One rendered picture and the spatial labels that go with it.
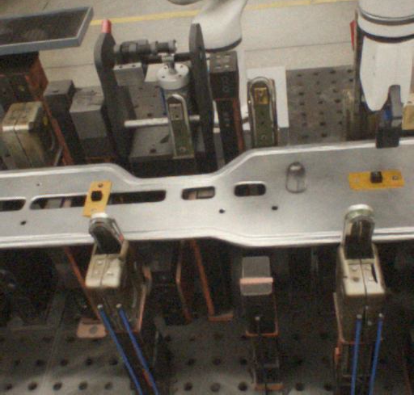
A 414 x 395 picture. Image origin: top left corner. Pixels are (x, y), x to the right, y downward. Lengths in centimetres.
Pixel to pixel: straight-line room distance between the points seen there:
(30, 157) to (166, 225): 34
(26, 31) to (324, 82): 89
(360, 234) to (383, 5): 28
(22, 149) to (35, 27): 26
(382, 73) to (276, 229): 28
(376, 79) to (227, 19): 62
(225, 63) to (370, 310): 50
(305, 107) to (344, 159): 65
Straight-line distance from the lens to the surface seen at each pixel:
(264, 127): 100
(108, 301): 80
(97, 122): 105
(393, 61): 73
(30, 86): 122
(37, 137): 106
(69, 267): 103
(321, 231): 84
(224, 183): 92
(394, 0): 70
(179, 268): 103
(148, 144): 110
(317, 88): 166
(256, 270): 81
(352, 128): 101
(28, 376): 116
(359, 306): 74
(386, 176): 92
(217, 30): 130
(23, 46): 113
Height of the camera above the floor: 163
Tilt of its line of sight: 43 degrees down
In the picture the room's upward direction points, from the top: 11 degrees counter-clockwise
